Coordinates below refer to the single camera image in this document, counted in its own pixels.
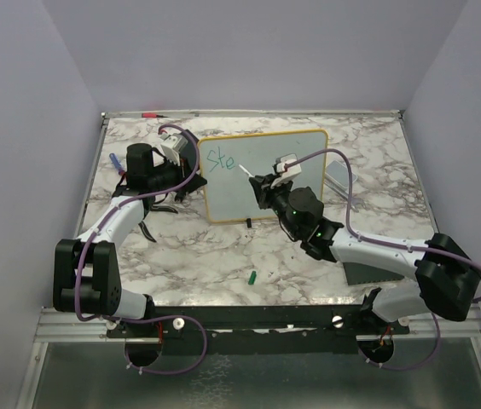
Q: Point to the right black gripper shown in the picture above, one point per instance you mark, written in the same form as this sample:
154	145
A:
263	190

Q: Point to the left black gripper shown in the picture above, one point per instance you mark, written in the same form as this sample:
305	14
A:
181	170

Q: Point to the green whiteboard marker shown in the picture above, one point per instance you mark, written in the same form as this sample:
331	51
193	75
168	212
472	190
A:
245	170

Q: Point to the yellow framed whiteboard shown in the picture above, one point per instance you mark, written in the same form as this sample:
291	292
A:
228	194

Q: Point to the green marker cap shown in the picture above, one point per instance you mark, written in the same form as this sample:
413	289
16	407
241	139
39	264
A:
252	277

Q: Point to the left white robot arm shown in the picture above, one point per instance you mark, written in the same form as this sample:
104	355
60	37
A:
86	269

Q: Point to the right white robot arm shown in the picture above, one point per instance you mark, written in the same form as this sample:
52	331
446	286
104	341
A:
440	277

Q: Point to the white whiteboard eraser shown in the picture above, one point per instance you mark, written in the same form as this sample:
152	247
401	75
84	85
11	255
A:
336	174

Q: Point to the black multitool pliers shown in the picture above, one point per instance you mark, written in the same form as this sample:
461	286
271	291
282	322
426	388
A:
155	214

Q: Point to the blue red screwdriver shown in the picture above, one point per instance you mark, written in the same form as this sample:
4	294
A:
117	164

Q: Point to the silver wrench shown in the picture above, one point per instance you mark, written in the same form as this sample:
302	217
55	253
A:
355	203

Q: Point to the black box front right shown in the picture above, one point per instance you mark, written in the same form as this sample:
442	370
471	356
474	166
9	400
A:
359	274

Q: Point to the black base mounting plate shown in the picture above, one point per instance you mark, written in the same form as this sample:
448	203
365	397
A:
261	330

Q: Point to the blue handled cutters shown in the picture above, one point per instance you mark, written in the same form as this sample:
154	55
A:
180	197

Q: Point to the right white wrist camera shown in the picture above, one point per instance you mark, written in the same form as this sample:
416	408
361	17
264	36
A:
285	170

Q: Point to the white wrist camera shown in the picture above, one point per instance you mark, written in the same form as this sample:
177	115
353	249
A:
171	146
285	170

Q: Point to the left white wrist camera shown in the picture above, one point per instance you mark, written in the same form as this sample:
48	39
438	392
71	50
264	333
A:
171	146

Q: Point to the red marker on rail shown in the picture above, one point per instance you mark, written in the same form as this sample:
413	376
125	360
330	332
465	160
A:
152	115

